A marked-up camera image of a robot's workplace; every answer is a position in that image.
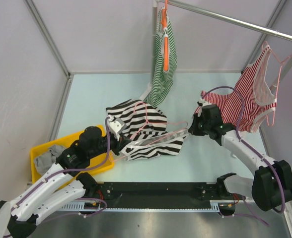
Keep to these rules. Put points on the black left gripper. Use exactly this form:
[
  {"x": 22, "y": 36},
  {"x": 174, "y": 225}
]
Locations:
[{"x": 119, "y": 145}]

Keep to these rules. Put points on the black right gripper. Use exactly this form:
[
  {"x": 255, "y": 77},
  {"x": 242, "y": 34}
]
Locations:
[{"x": 193, "y": 129}]

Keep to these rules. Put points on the black white striped tank top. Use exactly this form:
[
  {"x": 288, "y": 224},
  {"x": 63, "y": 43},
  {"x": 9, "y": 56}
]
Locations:
[{"x": 146, "y": 138}]

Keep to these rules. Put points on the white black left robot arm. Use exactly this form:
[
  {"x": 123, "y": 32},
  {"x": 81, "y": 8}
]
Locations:
[{"x": 65, "y": 181}]

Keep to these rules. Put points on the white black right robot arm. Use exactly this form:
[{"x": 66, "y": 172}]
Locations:
[{"x": 271, "y": 185}]

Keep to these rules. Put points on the red white striped tank top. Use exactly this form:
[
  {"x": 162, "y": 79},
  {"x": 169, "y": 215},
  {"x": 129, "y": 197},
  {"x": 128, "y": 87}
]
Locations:
[{"x": 231, "y": 105}]

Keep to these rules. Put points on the green white striped tank top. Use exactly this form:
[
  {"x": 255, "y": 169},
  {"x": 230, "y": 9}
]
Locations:
[{"x": 162, "y": 80}]

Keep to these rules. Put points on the pink hanger under red top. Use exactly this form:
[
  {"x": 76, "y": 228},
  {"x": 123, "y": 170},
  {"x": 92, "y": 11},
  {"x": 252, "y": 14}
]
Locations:
[{"x": 285, "y": 66}]

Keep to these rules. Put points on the orange plastic hanger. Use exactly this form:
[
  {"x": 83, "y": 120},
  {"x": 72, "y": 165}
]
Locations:
[{"x": 164, "y": 42}]

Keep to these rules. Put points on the yellow plastic bin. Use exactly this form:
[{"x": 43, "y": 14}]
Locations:
[{"x": 64, "y": 141}]

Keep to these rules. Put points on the grey cloth garment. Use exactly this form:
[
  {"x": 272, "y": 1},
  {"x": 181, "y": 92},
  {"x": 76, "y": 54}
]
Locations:
[{"x": 44, "y": 161}]

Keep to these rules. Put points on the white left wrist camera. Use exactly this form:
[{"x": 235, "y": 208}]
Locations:
[{"x": 116, "y": 125}]

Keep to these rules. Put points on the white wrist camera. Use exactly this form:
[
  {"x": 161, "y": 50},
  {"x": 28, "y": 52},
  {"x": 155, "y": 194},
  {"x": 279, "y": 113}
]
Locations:
[
  {"x": 116, "y": 125},
  {"x": 202, "y": 103}
]

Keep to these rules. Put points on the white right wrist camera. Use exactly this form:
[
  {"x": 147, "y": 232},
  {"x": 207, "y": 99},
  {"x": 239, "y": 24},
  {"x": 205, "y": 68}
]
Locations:
[{"x": 202, "y": 103}]

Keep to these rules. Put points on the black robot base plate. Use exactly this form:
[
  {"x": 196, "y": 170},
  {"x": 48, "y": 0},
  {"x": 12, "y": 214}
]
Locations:
[{"x": 142, "y": 191}]

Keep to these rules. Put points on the white slotted cable duct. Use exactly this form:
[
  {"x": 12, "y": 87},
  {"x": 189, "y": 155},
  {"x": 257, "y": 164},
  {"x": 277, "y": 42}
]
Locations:
[{"x": 151, "y": 205}]

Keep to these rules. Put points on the metal clothes rail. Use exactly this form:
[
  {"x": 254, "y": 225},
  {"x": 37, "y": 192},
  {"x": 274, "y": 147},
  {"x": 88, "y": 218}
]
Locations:
[{"x": 231, "y": 20}]

